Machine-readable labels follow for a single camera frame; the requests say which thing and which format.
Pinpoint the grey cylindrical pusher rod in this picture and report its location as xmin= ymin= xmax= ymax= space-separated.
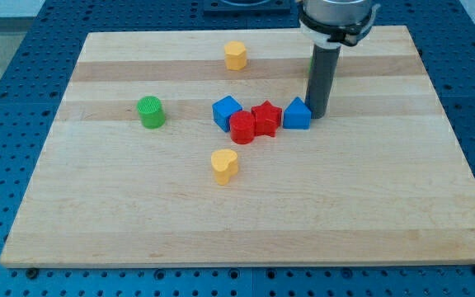
xmin=305 ymin=45 xmax=340 ymax=119

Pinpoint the green star block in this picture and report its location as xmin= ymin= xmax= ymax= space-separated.
xmin=308 ymin=56 xmax=313 ymax=78

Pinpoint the blue triangle block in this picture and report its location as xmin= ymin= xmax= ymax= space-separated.
xmin=283 ymin=97 xmax=312 ymax=130

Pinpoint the red star block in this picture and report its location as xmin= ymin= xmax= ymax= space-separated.
xmin=251 ymin=100 xmax=282 ymax=137

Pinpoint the yellow hexagon block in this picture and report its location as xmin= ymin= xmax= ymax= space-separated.
xmin=223 ymin=40 xmax=247 ymax=71

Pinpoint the red cylinder block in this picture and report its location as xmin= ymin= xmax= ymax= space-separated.
xmin=229 ymin=111 xmax=255 ymax=144

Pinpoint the blue cube block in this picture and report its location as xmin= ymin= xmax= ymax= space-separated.
xmin=212 ymin=96 xmax=242 ymax=132

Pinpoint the yellow heart block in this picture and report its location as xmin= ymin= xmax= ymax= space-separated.
xmin=210 ymin=148 xmax=239 ymax=186

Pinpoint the wooden board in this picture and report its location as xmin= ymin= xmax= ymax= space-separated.
xmin=0 ymin=26 xmax=475 ymax=268

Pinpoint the green cylinder block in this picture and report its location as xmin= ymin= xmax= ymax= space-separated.
xmin=136 ymin=96 xmax=166 ymax=129

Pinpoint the dark blue base plate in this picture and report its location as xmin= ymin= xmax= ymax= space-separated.
xmin=202 ymin=0 xmax=294 ymax=15

